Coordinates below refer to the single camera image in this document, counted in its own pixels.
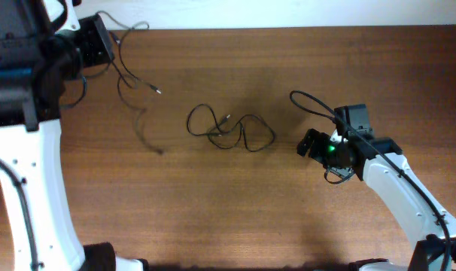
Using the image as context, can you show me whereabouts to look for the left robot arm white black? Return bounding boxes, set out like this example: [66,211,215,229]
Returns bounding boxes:
[0,1,149,270]

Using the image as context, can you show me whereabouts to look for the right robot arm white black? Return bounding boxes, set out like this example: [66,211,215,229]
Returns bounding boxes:
[296,104,456,270]

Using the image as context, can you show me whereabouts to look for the thin black cable tangled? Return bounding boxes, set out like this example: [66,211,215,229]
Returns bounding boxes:
[208,114,276,153]

